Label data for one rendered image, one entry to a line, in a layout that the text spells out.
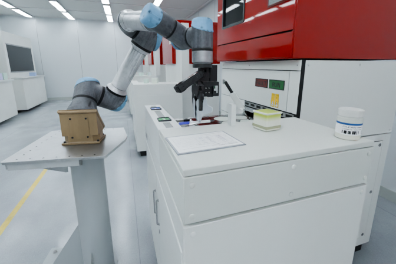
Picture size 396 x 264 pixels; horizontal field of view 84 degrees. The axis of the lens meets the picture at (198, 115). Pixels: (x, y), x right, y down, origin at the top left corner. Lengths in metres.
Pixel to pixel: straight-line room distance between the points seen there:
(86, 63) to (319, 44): 8.37
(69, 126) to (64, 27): 8.05
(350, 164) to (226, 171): 0.42
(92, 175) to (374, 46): 1.53
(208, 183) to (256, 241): 0.25
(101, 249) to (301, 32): 1.47
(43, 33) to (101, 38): 1.74
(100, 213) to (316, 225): 1.02
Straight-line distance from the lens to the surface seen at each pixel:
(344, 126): 0.83
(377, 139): 1.59
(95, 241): 1.46
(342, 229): 0.95
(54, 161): 1.09
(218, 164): 0.54
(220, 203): 0.59
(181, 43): 0.86
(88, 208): 1.34
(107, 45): 8.94
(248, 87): 1.40
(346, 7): 1.26
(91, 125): 1.17
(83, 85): 1.28
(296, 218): 0.77
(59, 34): 9.16
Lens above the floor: 1.19
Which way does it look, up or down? 13 degrees down
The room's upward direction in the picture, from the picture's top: straight up
